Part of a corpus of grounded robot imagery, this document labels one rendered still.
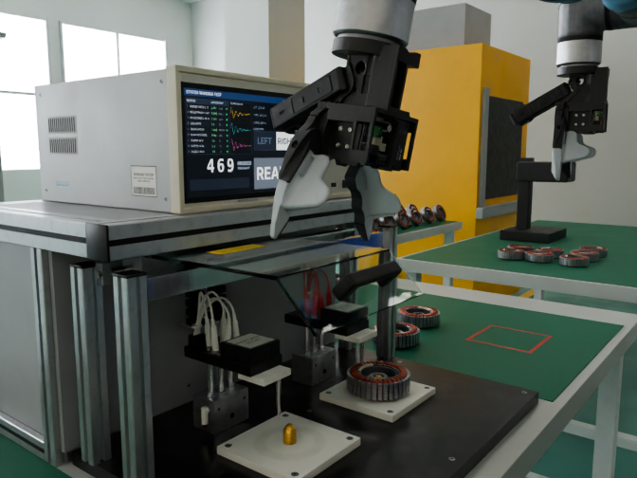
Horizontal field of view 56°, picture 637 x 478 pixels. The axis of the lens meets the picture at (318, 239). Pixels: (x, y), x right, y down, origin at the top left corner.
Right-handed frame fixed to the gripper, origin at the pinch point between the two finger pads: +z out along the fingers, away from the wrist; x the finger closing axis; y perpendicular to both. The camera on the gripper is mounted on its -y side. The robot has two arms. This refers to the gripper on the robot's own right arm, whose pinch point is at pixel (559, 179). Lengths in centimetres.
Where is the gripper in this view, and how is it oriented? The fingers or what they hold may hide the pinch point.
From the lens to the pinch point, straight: 120.4
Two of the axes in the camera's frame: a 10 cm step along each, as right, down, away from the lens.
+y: 8.7, 0.7, -4.9
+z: 0.0, 9.9, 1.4
